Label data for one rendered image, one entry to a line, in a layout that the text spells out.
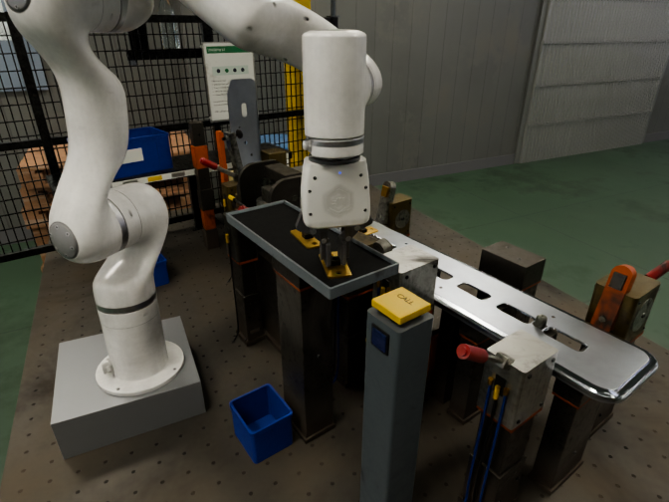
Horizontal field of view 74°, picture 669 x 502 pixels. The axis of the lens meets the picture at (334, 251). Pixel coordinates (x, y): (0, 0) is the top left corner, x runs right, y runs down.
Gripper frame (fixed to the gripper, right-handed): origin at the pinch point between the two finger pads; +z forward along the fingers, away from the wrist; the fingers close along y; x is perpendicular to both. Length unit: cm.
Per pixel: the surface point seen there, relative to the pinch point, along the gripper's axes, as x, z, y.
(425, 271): 5.9, 9.2, 18.8
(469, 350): -21.4, 5.2, 13.0
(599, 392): -20.5, 18.4, 37.2
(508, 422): -19.1, 22.9, 23.3
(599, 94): 450, 44, 443
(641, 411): -2, 49, 73
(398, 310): -14.6, 2.5, 5.8
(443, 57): 396, -5, 199
